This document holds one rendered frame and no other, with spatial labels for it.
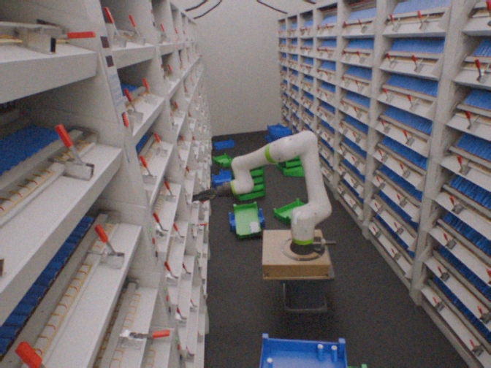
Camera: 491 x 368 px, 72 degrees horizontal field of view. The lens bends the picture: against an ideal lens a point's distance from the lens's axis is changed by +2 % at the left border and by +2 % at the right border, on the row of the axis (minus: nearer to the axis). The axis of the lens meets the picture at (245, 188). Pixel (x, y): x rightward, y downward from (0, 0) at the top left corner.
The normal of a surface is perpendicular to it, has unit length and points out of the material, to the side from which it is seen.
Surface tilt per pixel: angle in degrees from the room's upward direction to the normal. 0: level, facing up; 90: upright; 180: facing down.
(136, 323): 21
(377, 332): 0
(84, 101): 90
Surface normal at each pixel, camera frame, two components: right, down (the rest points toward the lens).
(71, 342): 0.27, -0.89
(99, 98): 0.09, 0.40
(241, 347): -0.09, -0.91
